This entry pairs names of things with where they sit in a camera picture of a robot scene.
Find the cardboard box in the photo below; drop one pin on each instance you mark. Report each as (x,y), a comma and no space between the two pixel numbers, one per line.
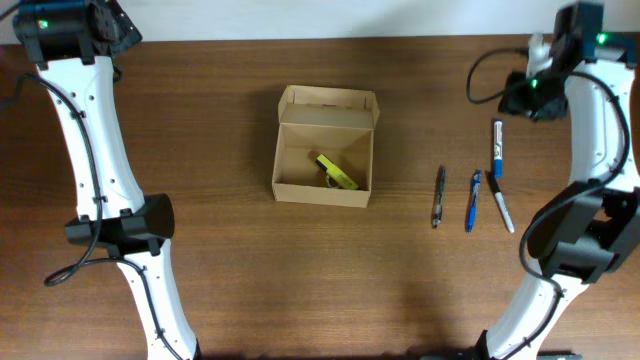
(339,123)

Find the black ballpoint pen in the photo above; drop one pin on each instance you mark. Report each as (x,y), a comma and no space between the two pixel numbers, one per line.
(438,208)

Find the yellow tape roll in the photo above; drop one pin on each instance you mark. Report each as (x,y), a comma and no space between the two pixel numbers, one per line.
(332,183)

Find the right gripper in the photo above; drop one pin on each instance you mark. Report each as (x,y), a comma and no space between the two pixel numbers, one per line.
(523,100)

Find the blue whiteboard marker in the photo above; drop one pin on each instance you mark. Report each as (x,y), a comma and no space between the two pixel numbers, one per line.
(497,148)

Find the blue ballpoint pen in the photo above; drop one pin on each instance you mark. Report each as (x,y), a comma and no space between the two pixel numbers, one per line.
(474,192)

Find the black white permanent marker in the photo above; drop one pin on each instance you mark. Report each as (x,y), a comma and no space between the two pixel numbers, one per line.
(500,201)

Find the yellow highlighter marker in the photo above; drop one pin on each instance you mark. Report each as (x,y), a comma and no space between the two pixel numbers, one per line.
(330,168)

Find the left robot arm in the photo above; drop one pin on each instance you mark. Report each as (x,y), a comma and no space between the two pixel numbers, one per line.
(72,45)

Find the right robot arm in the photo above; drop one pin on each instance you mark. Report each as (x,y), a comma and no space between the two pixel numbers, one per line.
(592,226)

